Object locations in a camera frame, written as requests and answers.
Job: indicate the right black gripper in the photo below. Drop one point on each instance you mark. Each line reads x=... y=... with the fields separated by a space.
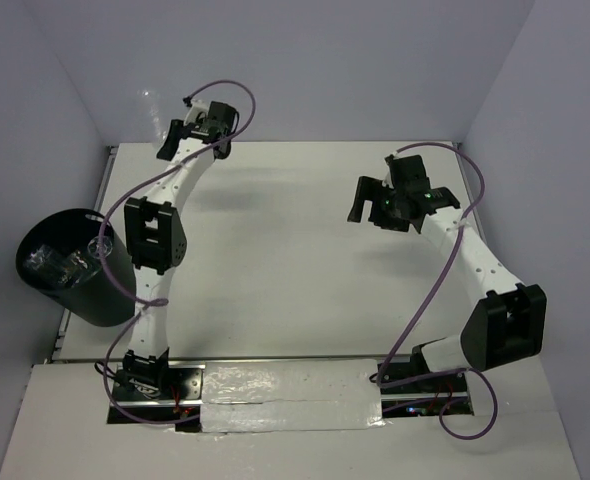
x=372 y=189

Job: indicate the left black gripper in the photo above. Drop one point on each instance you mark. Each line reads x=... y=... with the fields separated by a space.
x=174 y=140

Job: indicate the clear bottle blue cap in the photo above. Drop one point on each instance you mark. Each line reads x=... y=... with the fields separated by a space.
x=99 y=247

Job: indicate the clear bottle blue label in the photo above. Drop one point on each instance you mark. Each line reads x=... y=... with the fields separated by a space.
x=76 y=269

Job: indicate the clear bottle white cap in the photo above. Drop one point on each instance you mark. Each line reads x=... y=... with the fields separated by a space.
x=46 y=264

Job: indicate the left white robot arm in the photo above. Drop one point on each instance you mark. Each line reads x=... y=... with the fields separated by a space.
x=157 y=244

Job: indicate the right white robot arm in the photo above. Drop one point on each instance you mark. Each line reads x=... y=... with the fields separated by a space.
x=507 y=320

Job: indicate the black cylindrical bin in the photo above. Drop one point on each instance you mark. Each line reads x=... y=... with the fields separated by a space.
x=97 y=300

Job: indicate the silver taped cover plate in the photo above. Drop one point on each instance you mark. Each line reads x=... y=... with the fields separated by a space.
x=276 y=396

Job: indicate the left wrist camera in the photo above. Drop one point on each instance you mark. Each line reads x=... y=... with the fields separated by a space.
x=220 y=113

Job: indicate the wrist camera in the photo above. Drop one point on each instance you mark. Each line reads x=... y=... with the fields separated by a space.
x=407 y=175
x=220 y=113

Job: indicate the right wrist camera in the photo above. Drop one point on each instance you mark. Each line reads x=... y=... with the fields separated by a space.
x=407 y=175

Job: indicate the metal base rail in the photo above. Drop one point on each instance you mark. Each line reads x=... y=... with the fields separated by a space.
x=180 y=394

